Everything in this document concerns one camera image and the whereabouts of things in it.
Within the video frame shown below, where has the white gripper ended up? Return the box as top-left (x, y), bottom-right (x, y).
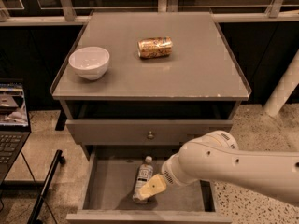
top-left (137, 154), bottom-right (196, 200)

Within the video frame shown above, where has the clear blue plastic bottle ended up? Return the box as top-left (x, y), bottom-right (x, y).
top-left (133, 156), bottom-right (153, 204)

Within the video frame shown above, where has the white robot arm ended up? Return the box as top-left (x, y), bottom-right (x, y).
top-left (136, 131), bottom-right (299, 206)

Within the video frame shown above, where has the round metal drawer knob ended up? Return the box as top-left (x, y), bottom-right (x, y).
top-left (147, 131), bottom-right (155, 140)

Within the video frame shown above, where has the open middle drawer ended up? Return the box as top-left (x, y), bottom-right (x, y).
top-left (66, 146), bottom-right (232, 224)

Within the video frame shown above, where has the closed grey top drawer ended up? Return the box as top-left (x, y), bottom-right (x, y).
top-left (66, 119), bottom-right (233, 146)

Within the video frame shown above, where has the grey drawer cabinet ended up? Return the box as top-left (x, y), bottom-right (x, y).
top-left (50, 11), bottom-right (252, 224)

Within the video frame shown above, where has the black laptop stand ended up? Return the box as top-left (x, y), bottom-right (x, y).
top-left (0, 149), bottom-right (66, 224)

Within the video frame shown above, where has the gold drink can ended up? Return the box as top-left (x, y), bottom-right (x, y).
top-left (137, 36), bottom-right (173, 59)

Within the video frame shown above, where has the white ceramic bowl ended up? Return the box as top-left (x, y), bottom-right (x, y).
top-left (68, 47), bottom-right (110, 80)

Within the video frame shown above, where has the black laptop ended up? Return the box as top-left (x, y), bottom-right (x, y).
top-left (0, 78), bottom-right (31, 185)

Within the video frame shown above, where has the white diagonal pillar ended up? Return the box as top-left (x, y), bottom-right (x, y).
top-left (263, 50), bottom-right (299, 117)

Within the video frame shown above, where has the metal window railing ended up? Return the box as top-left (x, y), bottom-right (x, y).
top-left (0, 0), bottom-right (299, 26)

